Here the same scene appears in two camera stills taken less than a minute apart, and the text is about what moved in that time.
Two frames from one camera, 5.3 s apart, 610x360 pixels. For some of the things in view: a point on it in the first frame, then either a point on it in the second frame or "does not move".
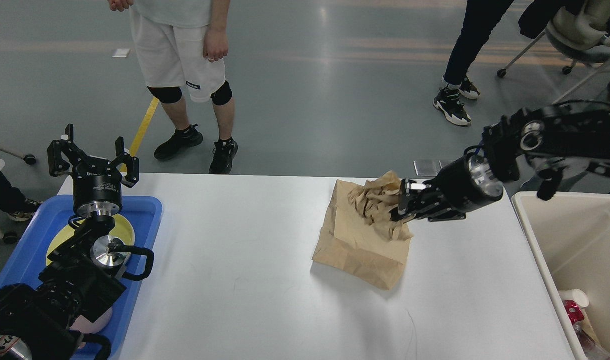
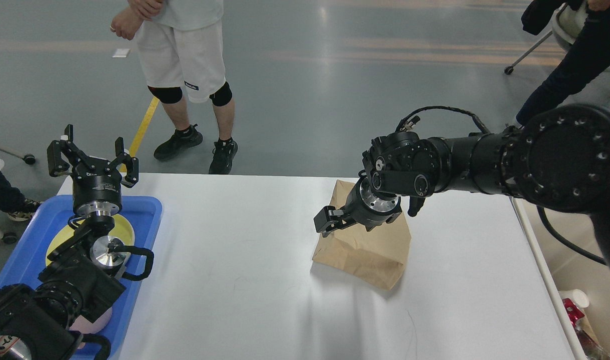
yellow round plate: x=122 y=228 does not move
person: x=481 y=17 → x=592 y=54
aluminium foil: x=592 y=351 does not move
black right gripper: x=466 y=184 → x=365 y=206
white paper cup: x=576 y=295 does not move
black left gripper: x=97 y=191 does not move
